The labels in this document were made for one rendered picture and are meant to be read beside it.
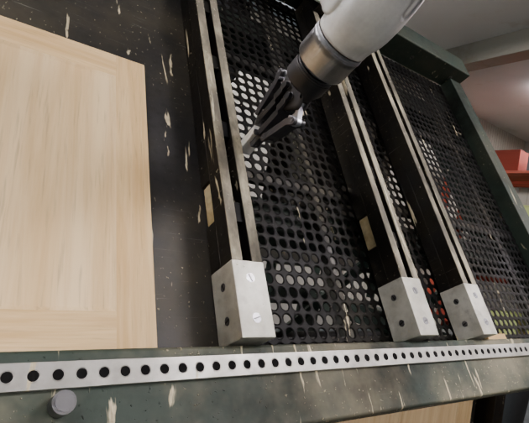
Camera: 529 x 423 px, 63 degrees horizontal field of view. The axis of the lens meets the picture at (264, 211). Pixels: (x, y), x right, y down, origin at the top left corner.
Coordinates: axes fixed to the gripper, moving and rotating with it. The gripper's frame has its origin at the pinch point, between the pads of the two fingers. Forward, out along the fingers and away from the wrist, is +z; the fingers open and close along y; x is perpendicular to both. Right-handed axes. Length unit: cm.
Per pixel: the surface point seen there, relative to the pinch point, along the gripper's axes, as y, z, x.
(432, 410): -50, 34, -74
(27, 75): 6.9, 6.7, 38.2
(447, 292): -26, 7, -58
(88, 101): 4.9, 6.7, 28.6
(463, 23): 264, 42, -312
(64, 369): -40, 3, 31
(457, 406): -50, 34, -86
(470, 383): -47, 4, -49
